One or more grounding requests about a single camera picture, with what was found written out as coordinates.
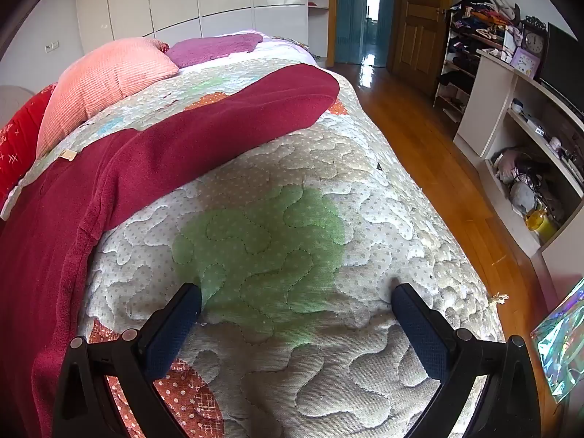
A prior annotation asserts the red floral quilt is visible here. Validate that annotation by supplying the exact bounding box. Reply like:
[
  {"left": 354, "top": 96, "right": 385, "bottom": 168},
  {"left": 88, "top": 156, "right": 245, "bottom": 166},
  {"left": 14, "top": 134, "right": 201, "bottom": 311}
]
[{"left": 0, "top": 83, "right": 58, "bottom": 206}]

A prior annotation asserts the quilted patchwork bedspread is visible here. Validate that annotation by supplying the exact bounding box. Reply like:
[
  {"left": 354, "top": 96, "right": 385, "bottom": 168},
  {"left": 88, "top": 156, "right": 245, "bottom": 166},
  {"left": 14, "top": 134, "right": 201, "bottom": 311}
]
[{"left": 0, "top": 32, "right": 507, "bottom": 438}]

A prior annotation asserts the glossy white wardrobe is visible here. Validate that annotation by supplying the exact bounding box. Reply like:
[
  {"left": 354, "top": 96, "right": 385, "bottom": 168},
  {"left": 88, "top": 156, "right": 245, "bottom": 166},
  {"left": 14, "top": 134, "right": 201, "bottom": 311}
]
[{"left": 75, "top": 0, "right": 329, "bottom": 69}]

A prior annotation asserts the black television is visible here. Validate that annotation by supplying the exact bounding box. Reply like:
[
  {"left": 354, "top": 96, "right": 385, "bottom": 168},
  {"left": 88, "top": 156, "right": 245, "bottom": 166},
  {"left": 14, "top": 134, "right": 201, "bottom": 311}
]
[{"left": 538, "top": 23, "right": 584, "bottom": 115}]

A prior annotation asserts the wooden door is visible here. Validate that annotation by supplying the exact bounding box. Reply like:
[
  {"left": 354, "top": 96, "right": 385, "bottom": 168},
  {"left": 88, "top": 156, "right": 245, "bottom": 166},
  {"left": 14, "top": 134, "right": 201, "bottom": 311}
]
[{"left": 388, "top": 0, "right": 457, "bottom": 96}]

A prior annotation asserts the pile of clothes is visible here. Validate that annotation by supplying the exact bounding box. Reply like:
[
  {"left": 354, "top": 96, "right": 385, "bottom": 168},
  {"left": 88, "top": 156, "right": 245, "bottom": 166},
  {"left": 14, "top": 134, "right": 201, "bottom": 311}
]
[{"left": 449, "top": 0, "right": 521, "bottom": 32}]

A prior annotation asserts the pink ribbed pillow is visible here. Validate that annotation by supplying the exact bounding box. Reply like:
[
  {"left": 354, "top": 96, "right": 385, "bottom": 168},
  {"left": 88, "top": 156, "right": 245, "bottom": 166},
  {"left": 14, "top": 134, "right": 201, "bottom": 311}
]
[{"left": 35, "top": 37, "right": 180, "bottom": 158}]

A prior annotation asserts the tangle of dark cables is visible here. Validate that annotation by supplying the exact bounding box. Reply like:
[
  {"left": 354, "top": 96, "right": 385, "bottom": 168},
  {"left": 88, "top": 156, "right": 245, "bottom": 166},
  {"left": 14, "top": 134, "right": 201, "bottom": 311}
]
[{"left": 513, "top": 148, "right": 566, "bottom": 220}]

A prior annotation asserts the yellow jar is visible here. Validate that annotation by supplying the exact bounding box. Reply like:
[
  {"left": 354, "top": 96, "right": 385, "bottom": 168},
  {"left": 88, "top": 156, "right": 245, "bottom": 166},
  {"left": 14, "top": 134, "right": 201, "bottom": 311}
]
[{"left": 525, "top": 210, "right": 557, "bottom": 242}]

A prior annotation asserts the maroon knit garment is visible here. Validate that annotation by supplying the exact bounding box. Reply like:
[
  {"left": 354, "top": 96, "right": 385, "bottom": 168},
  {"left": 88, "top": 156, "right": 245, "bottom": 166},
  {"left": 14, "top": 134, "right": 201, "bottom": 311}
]
[{"left": 0, "top": 65, "right": 341, "bottom": 438}]

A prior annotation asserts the white television cabinet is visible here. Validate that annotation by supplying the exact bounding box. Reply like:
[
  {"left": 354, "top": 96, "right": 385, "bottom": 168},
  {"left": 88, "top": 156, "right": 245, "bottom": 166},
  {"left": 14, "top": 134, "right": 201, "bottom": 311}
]
[{"left": 453, "top": 48, "right": 584, "bottom": 261}]

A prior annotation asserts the iridescent foil bag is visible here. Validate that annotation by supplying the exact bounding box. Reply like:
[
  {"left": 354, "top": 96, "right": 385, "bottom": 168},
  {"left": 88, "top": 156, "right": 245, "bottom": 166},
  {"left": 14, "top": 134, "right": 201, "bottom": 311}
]
[{"left": 530, "top": 276, "right": 584, "bottom": 404}]

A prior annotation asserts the purple square clock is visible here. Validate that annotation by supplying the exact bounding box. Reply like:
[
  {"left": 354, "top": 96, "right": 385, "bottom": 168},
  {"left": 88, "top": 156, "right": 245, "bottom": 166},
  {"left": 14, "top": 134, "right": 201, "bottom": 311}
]
[{"left": 510, "top": 48, "right": 541, "bottom": 78}]

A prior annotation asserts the purple fleece blanket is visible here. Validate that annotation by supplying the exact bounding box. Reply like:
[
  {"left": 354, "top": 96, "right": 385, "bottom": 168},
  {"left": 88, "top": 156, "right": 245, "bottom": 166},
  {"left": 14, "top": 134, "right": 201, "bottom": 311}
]
[{"left": 165, "top": 32, "right": 264, "bottom": 69}]

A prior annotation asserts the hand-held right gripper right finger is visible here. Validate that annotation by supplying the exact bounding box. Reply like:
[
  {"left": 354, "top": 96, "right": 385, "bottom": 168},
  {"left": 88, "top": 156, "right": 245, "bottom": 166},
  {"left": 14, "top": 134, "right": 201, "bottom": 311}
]
[{"left": 391, "top": 283, "right": 541, "bottom": 438}]

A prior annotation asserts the round white headboard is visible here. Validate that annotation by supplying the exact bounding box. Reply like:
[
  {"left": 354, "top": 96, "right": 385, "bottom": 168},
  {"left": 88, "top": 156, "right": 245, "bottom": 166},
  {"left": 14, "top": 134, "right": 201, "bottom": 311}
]
[{"left": 0, "top": 85, "right": 35, "bottom": 131}]

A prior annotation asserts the pale pink bed sheet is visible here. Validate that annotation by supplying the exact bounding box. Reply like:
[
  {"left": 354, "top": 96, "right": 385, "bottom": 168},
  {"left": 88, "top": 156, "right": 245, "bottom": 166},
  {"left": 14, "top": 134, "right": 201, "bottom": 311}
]
[{"left": 253, "top": 32, "right": 318, "bottom": 67}]

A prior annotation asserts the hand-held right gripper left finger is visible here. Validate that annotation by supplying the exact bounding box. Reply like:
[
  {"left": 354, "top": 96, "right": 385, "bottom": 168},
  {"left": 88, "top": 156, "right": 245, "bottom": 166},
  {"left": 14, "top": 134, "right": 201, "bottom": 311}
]
[{"left": 51, "top": 282, "right": 203, "bottom": 438}]

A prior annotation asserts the cluttered clothes shelf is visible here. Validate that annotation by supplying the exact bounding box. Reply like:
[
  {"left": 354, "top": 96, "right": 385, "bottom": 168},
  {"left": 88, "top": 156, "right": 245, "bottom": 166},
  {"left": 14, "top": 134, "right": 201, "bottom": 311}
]
[{"left": 433, "top": 9, "right": 507, "bottom": 124}]

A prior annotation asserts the dark round clock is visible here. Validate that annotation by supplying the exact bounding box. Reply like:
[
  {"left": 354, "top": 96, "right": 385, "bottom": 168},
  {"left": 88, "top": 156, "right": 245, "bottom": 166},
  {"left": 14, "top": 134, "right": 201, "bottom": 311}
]
[{"left": 520, "top": 16, "right": 548, "bottom": 55}]

